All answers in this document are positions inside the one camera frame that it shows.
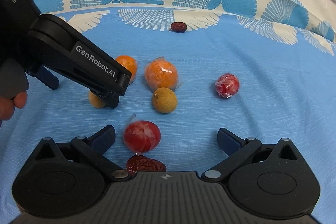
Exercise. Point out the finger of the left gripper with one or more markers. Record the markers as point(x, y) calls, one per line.
point(45, 77)
point(111, 99)

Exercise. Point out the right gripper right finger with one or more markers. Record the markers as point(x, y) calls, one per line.
point(271, 181)

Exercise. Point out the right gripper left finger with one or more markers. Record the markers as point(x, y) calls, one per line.
point(63, 179)

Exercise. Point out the longan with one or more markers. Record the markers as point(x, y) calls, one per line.
point(96, 101)

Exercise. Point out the unwrapped orange mandarin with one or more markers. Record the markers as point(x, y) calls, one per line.
point(130, 64)

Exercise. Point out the large red tomato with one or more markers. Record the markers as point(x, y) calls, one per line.
point(141, 136)

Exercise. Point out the plastic orange mandarin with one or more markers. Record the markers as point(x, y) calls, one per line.
point(161, 73)

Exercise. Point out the dried red date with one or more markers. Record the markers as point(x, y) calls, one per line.
point(140, 163)
point(180, 27)

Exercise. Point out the small red tomato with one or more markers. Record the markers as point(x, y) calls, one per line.
point(227, 85)

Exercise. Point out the person's left hand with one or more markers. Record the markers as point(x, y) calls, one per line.
point(8, 106)

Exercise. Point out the yellow brown longan fruit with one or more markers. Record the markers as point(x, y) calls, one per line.
point(164, 100)

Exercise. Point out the blue patterned cloth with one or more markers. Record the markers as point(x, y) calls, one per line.
point(282, 52)

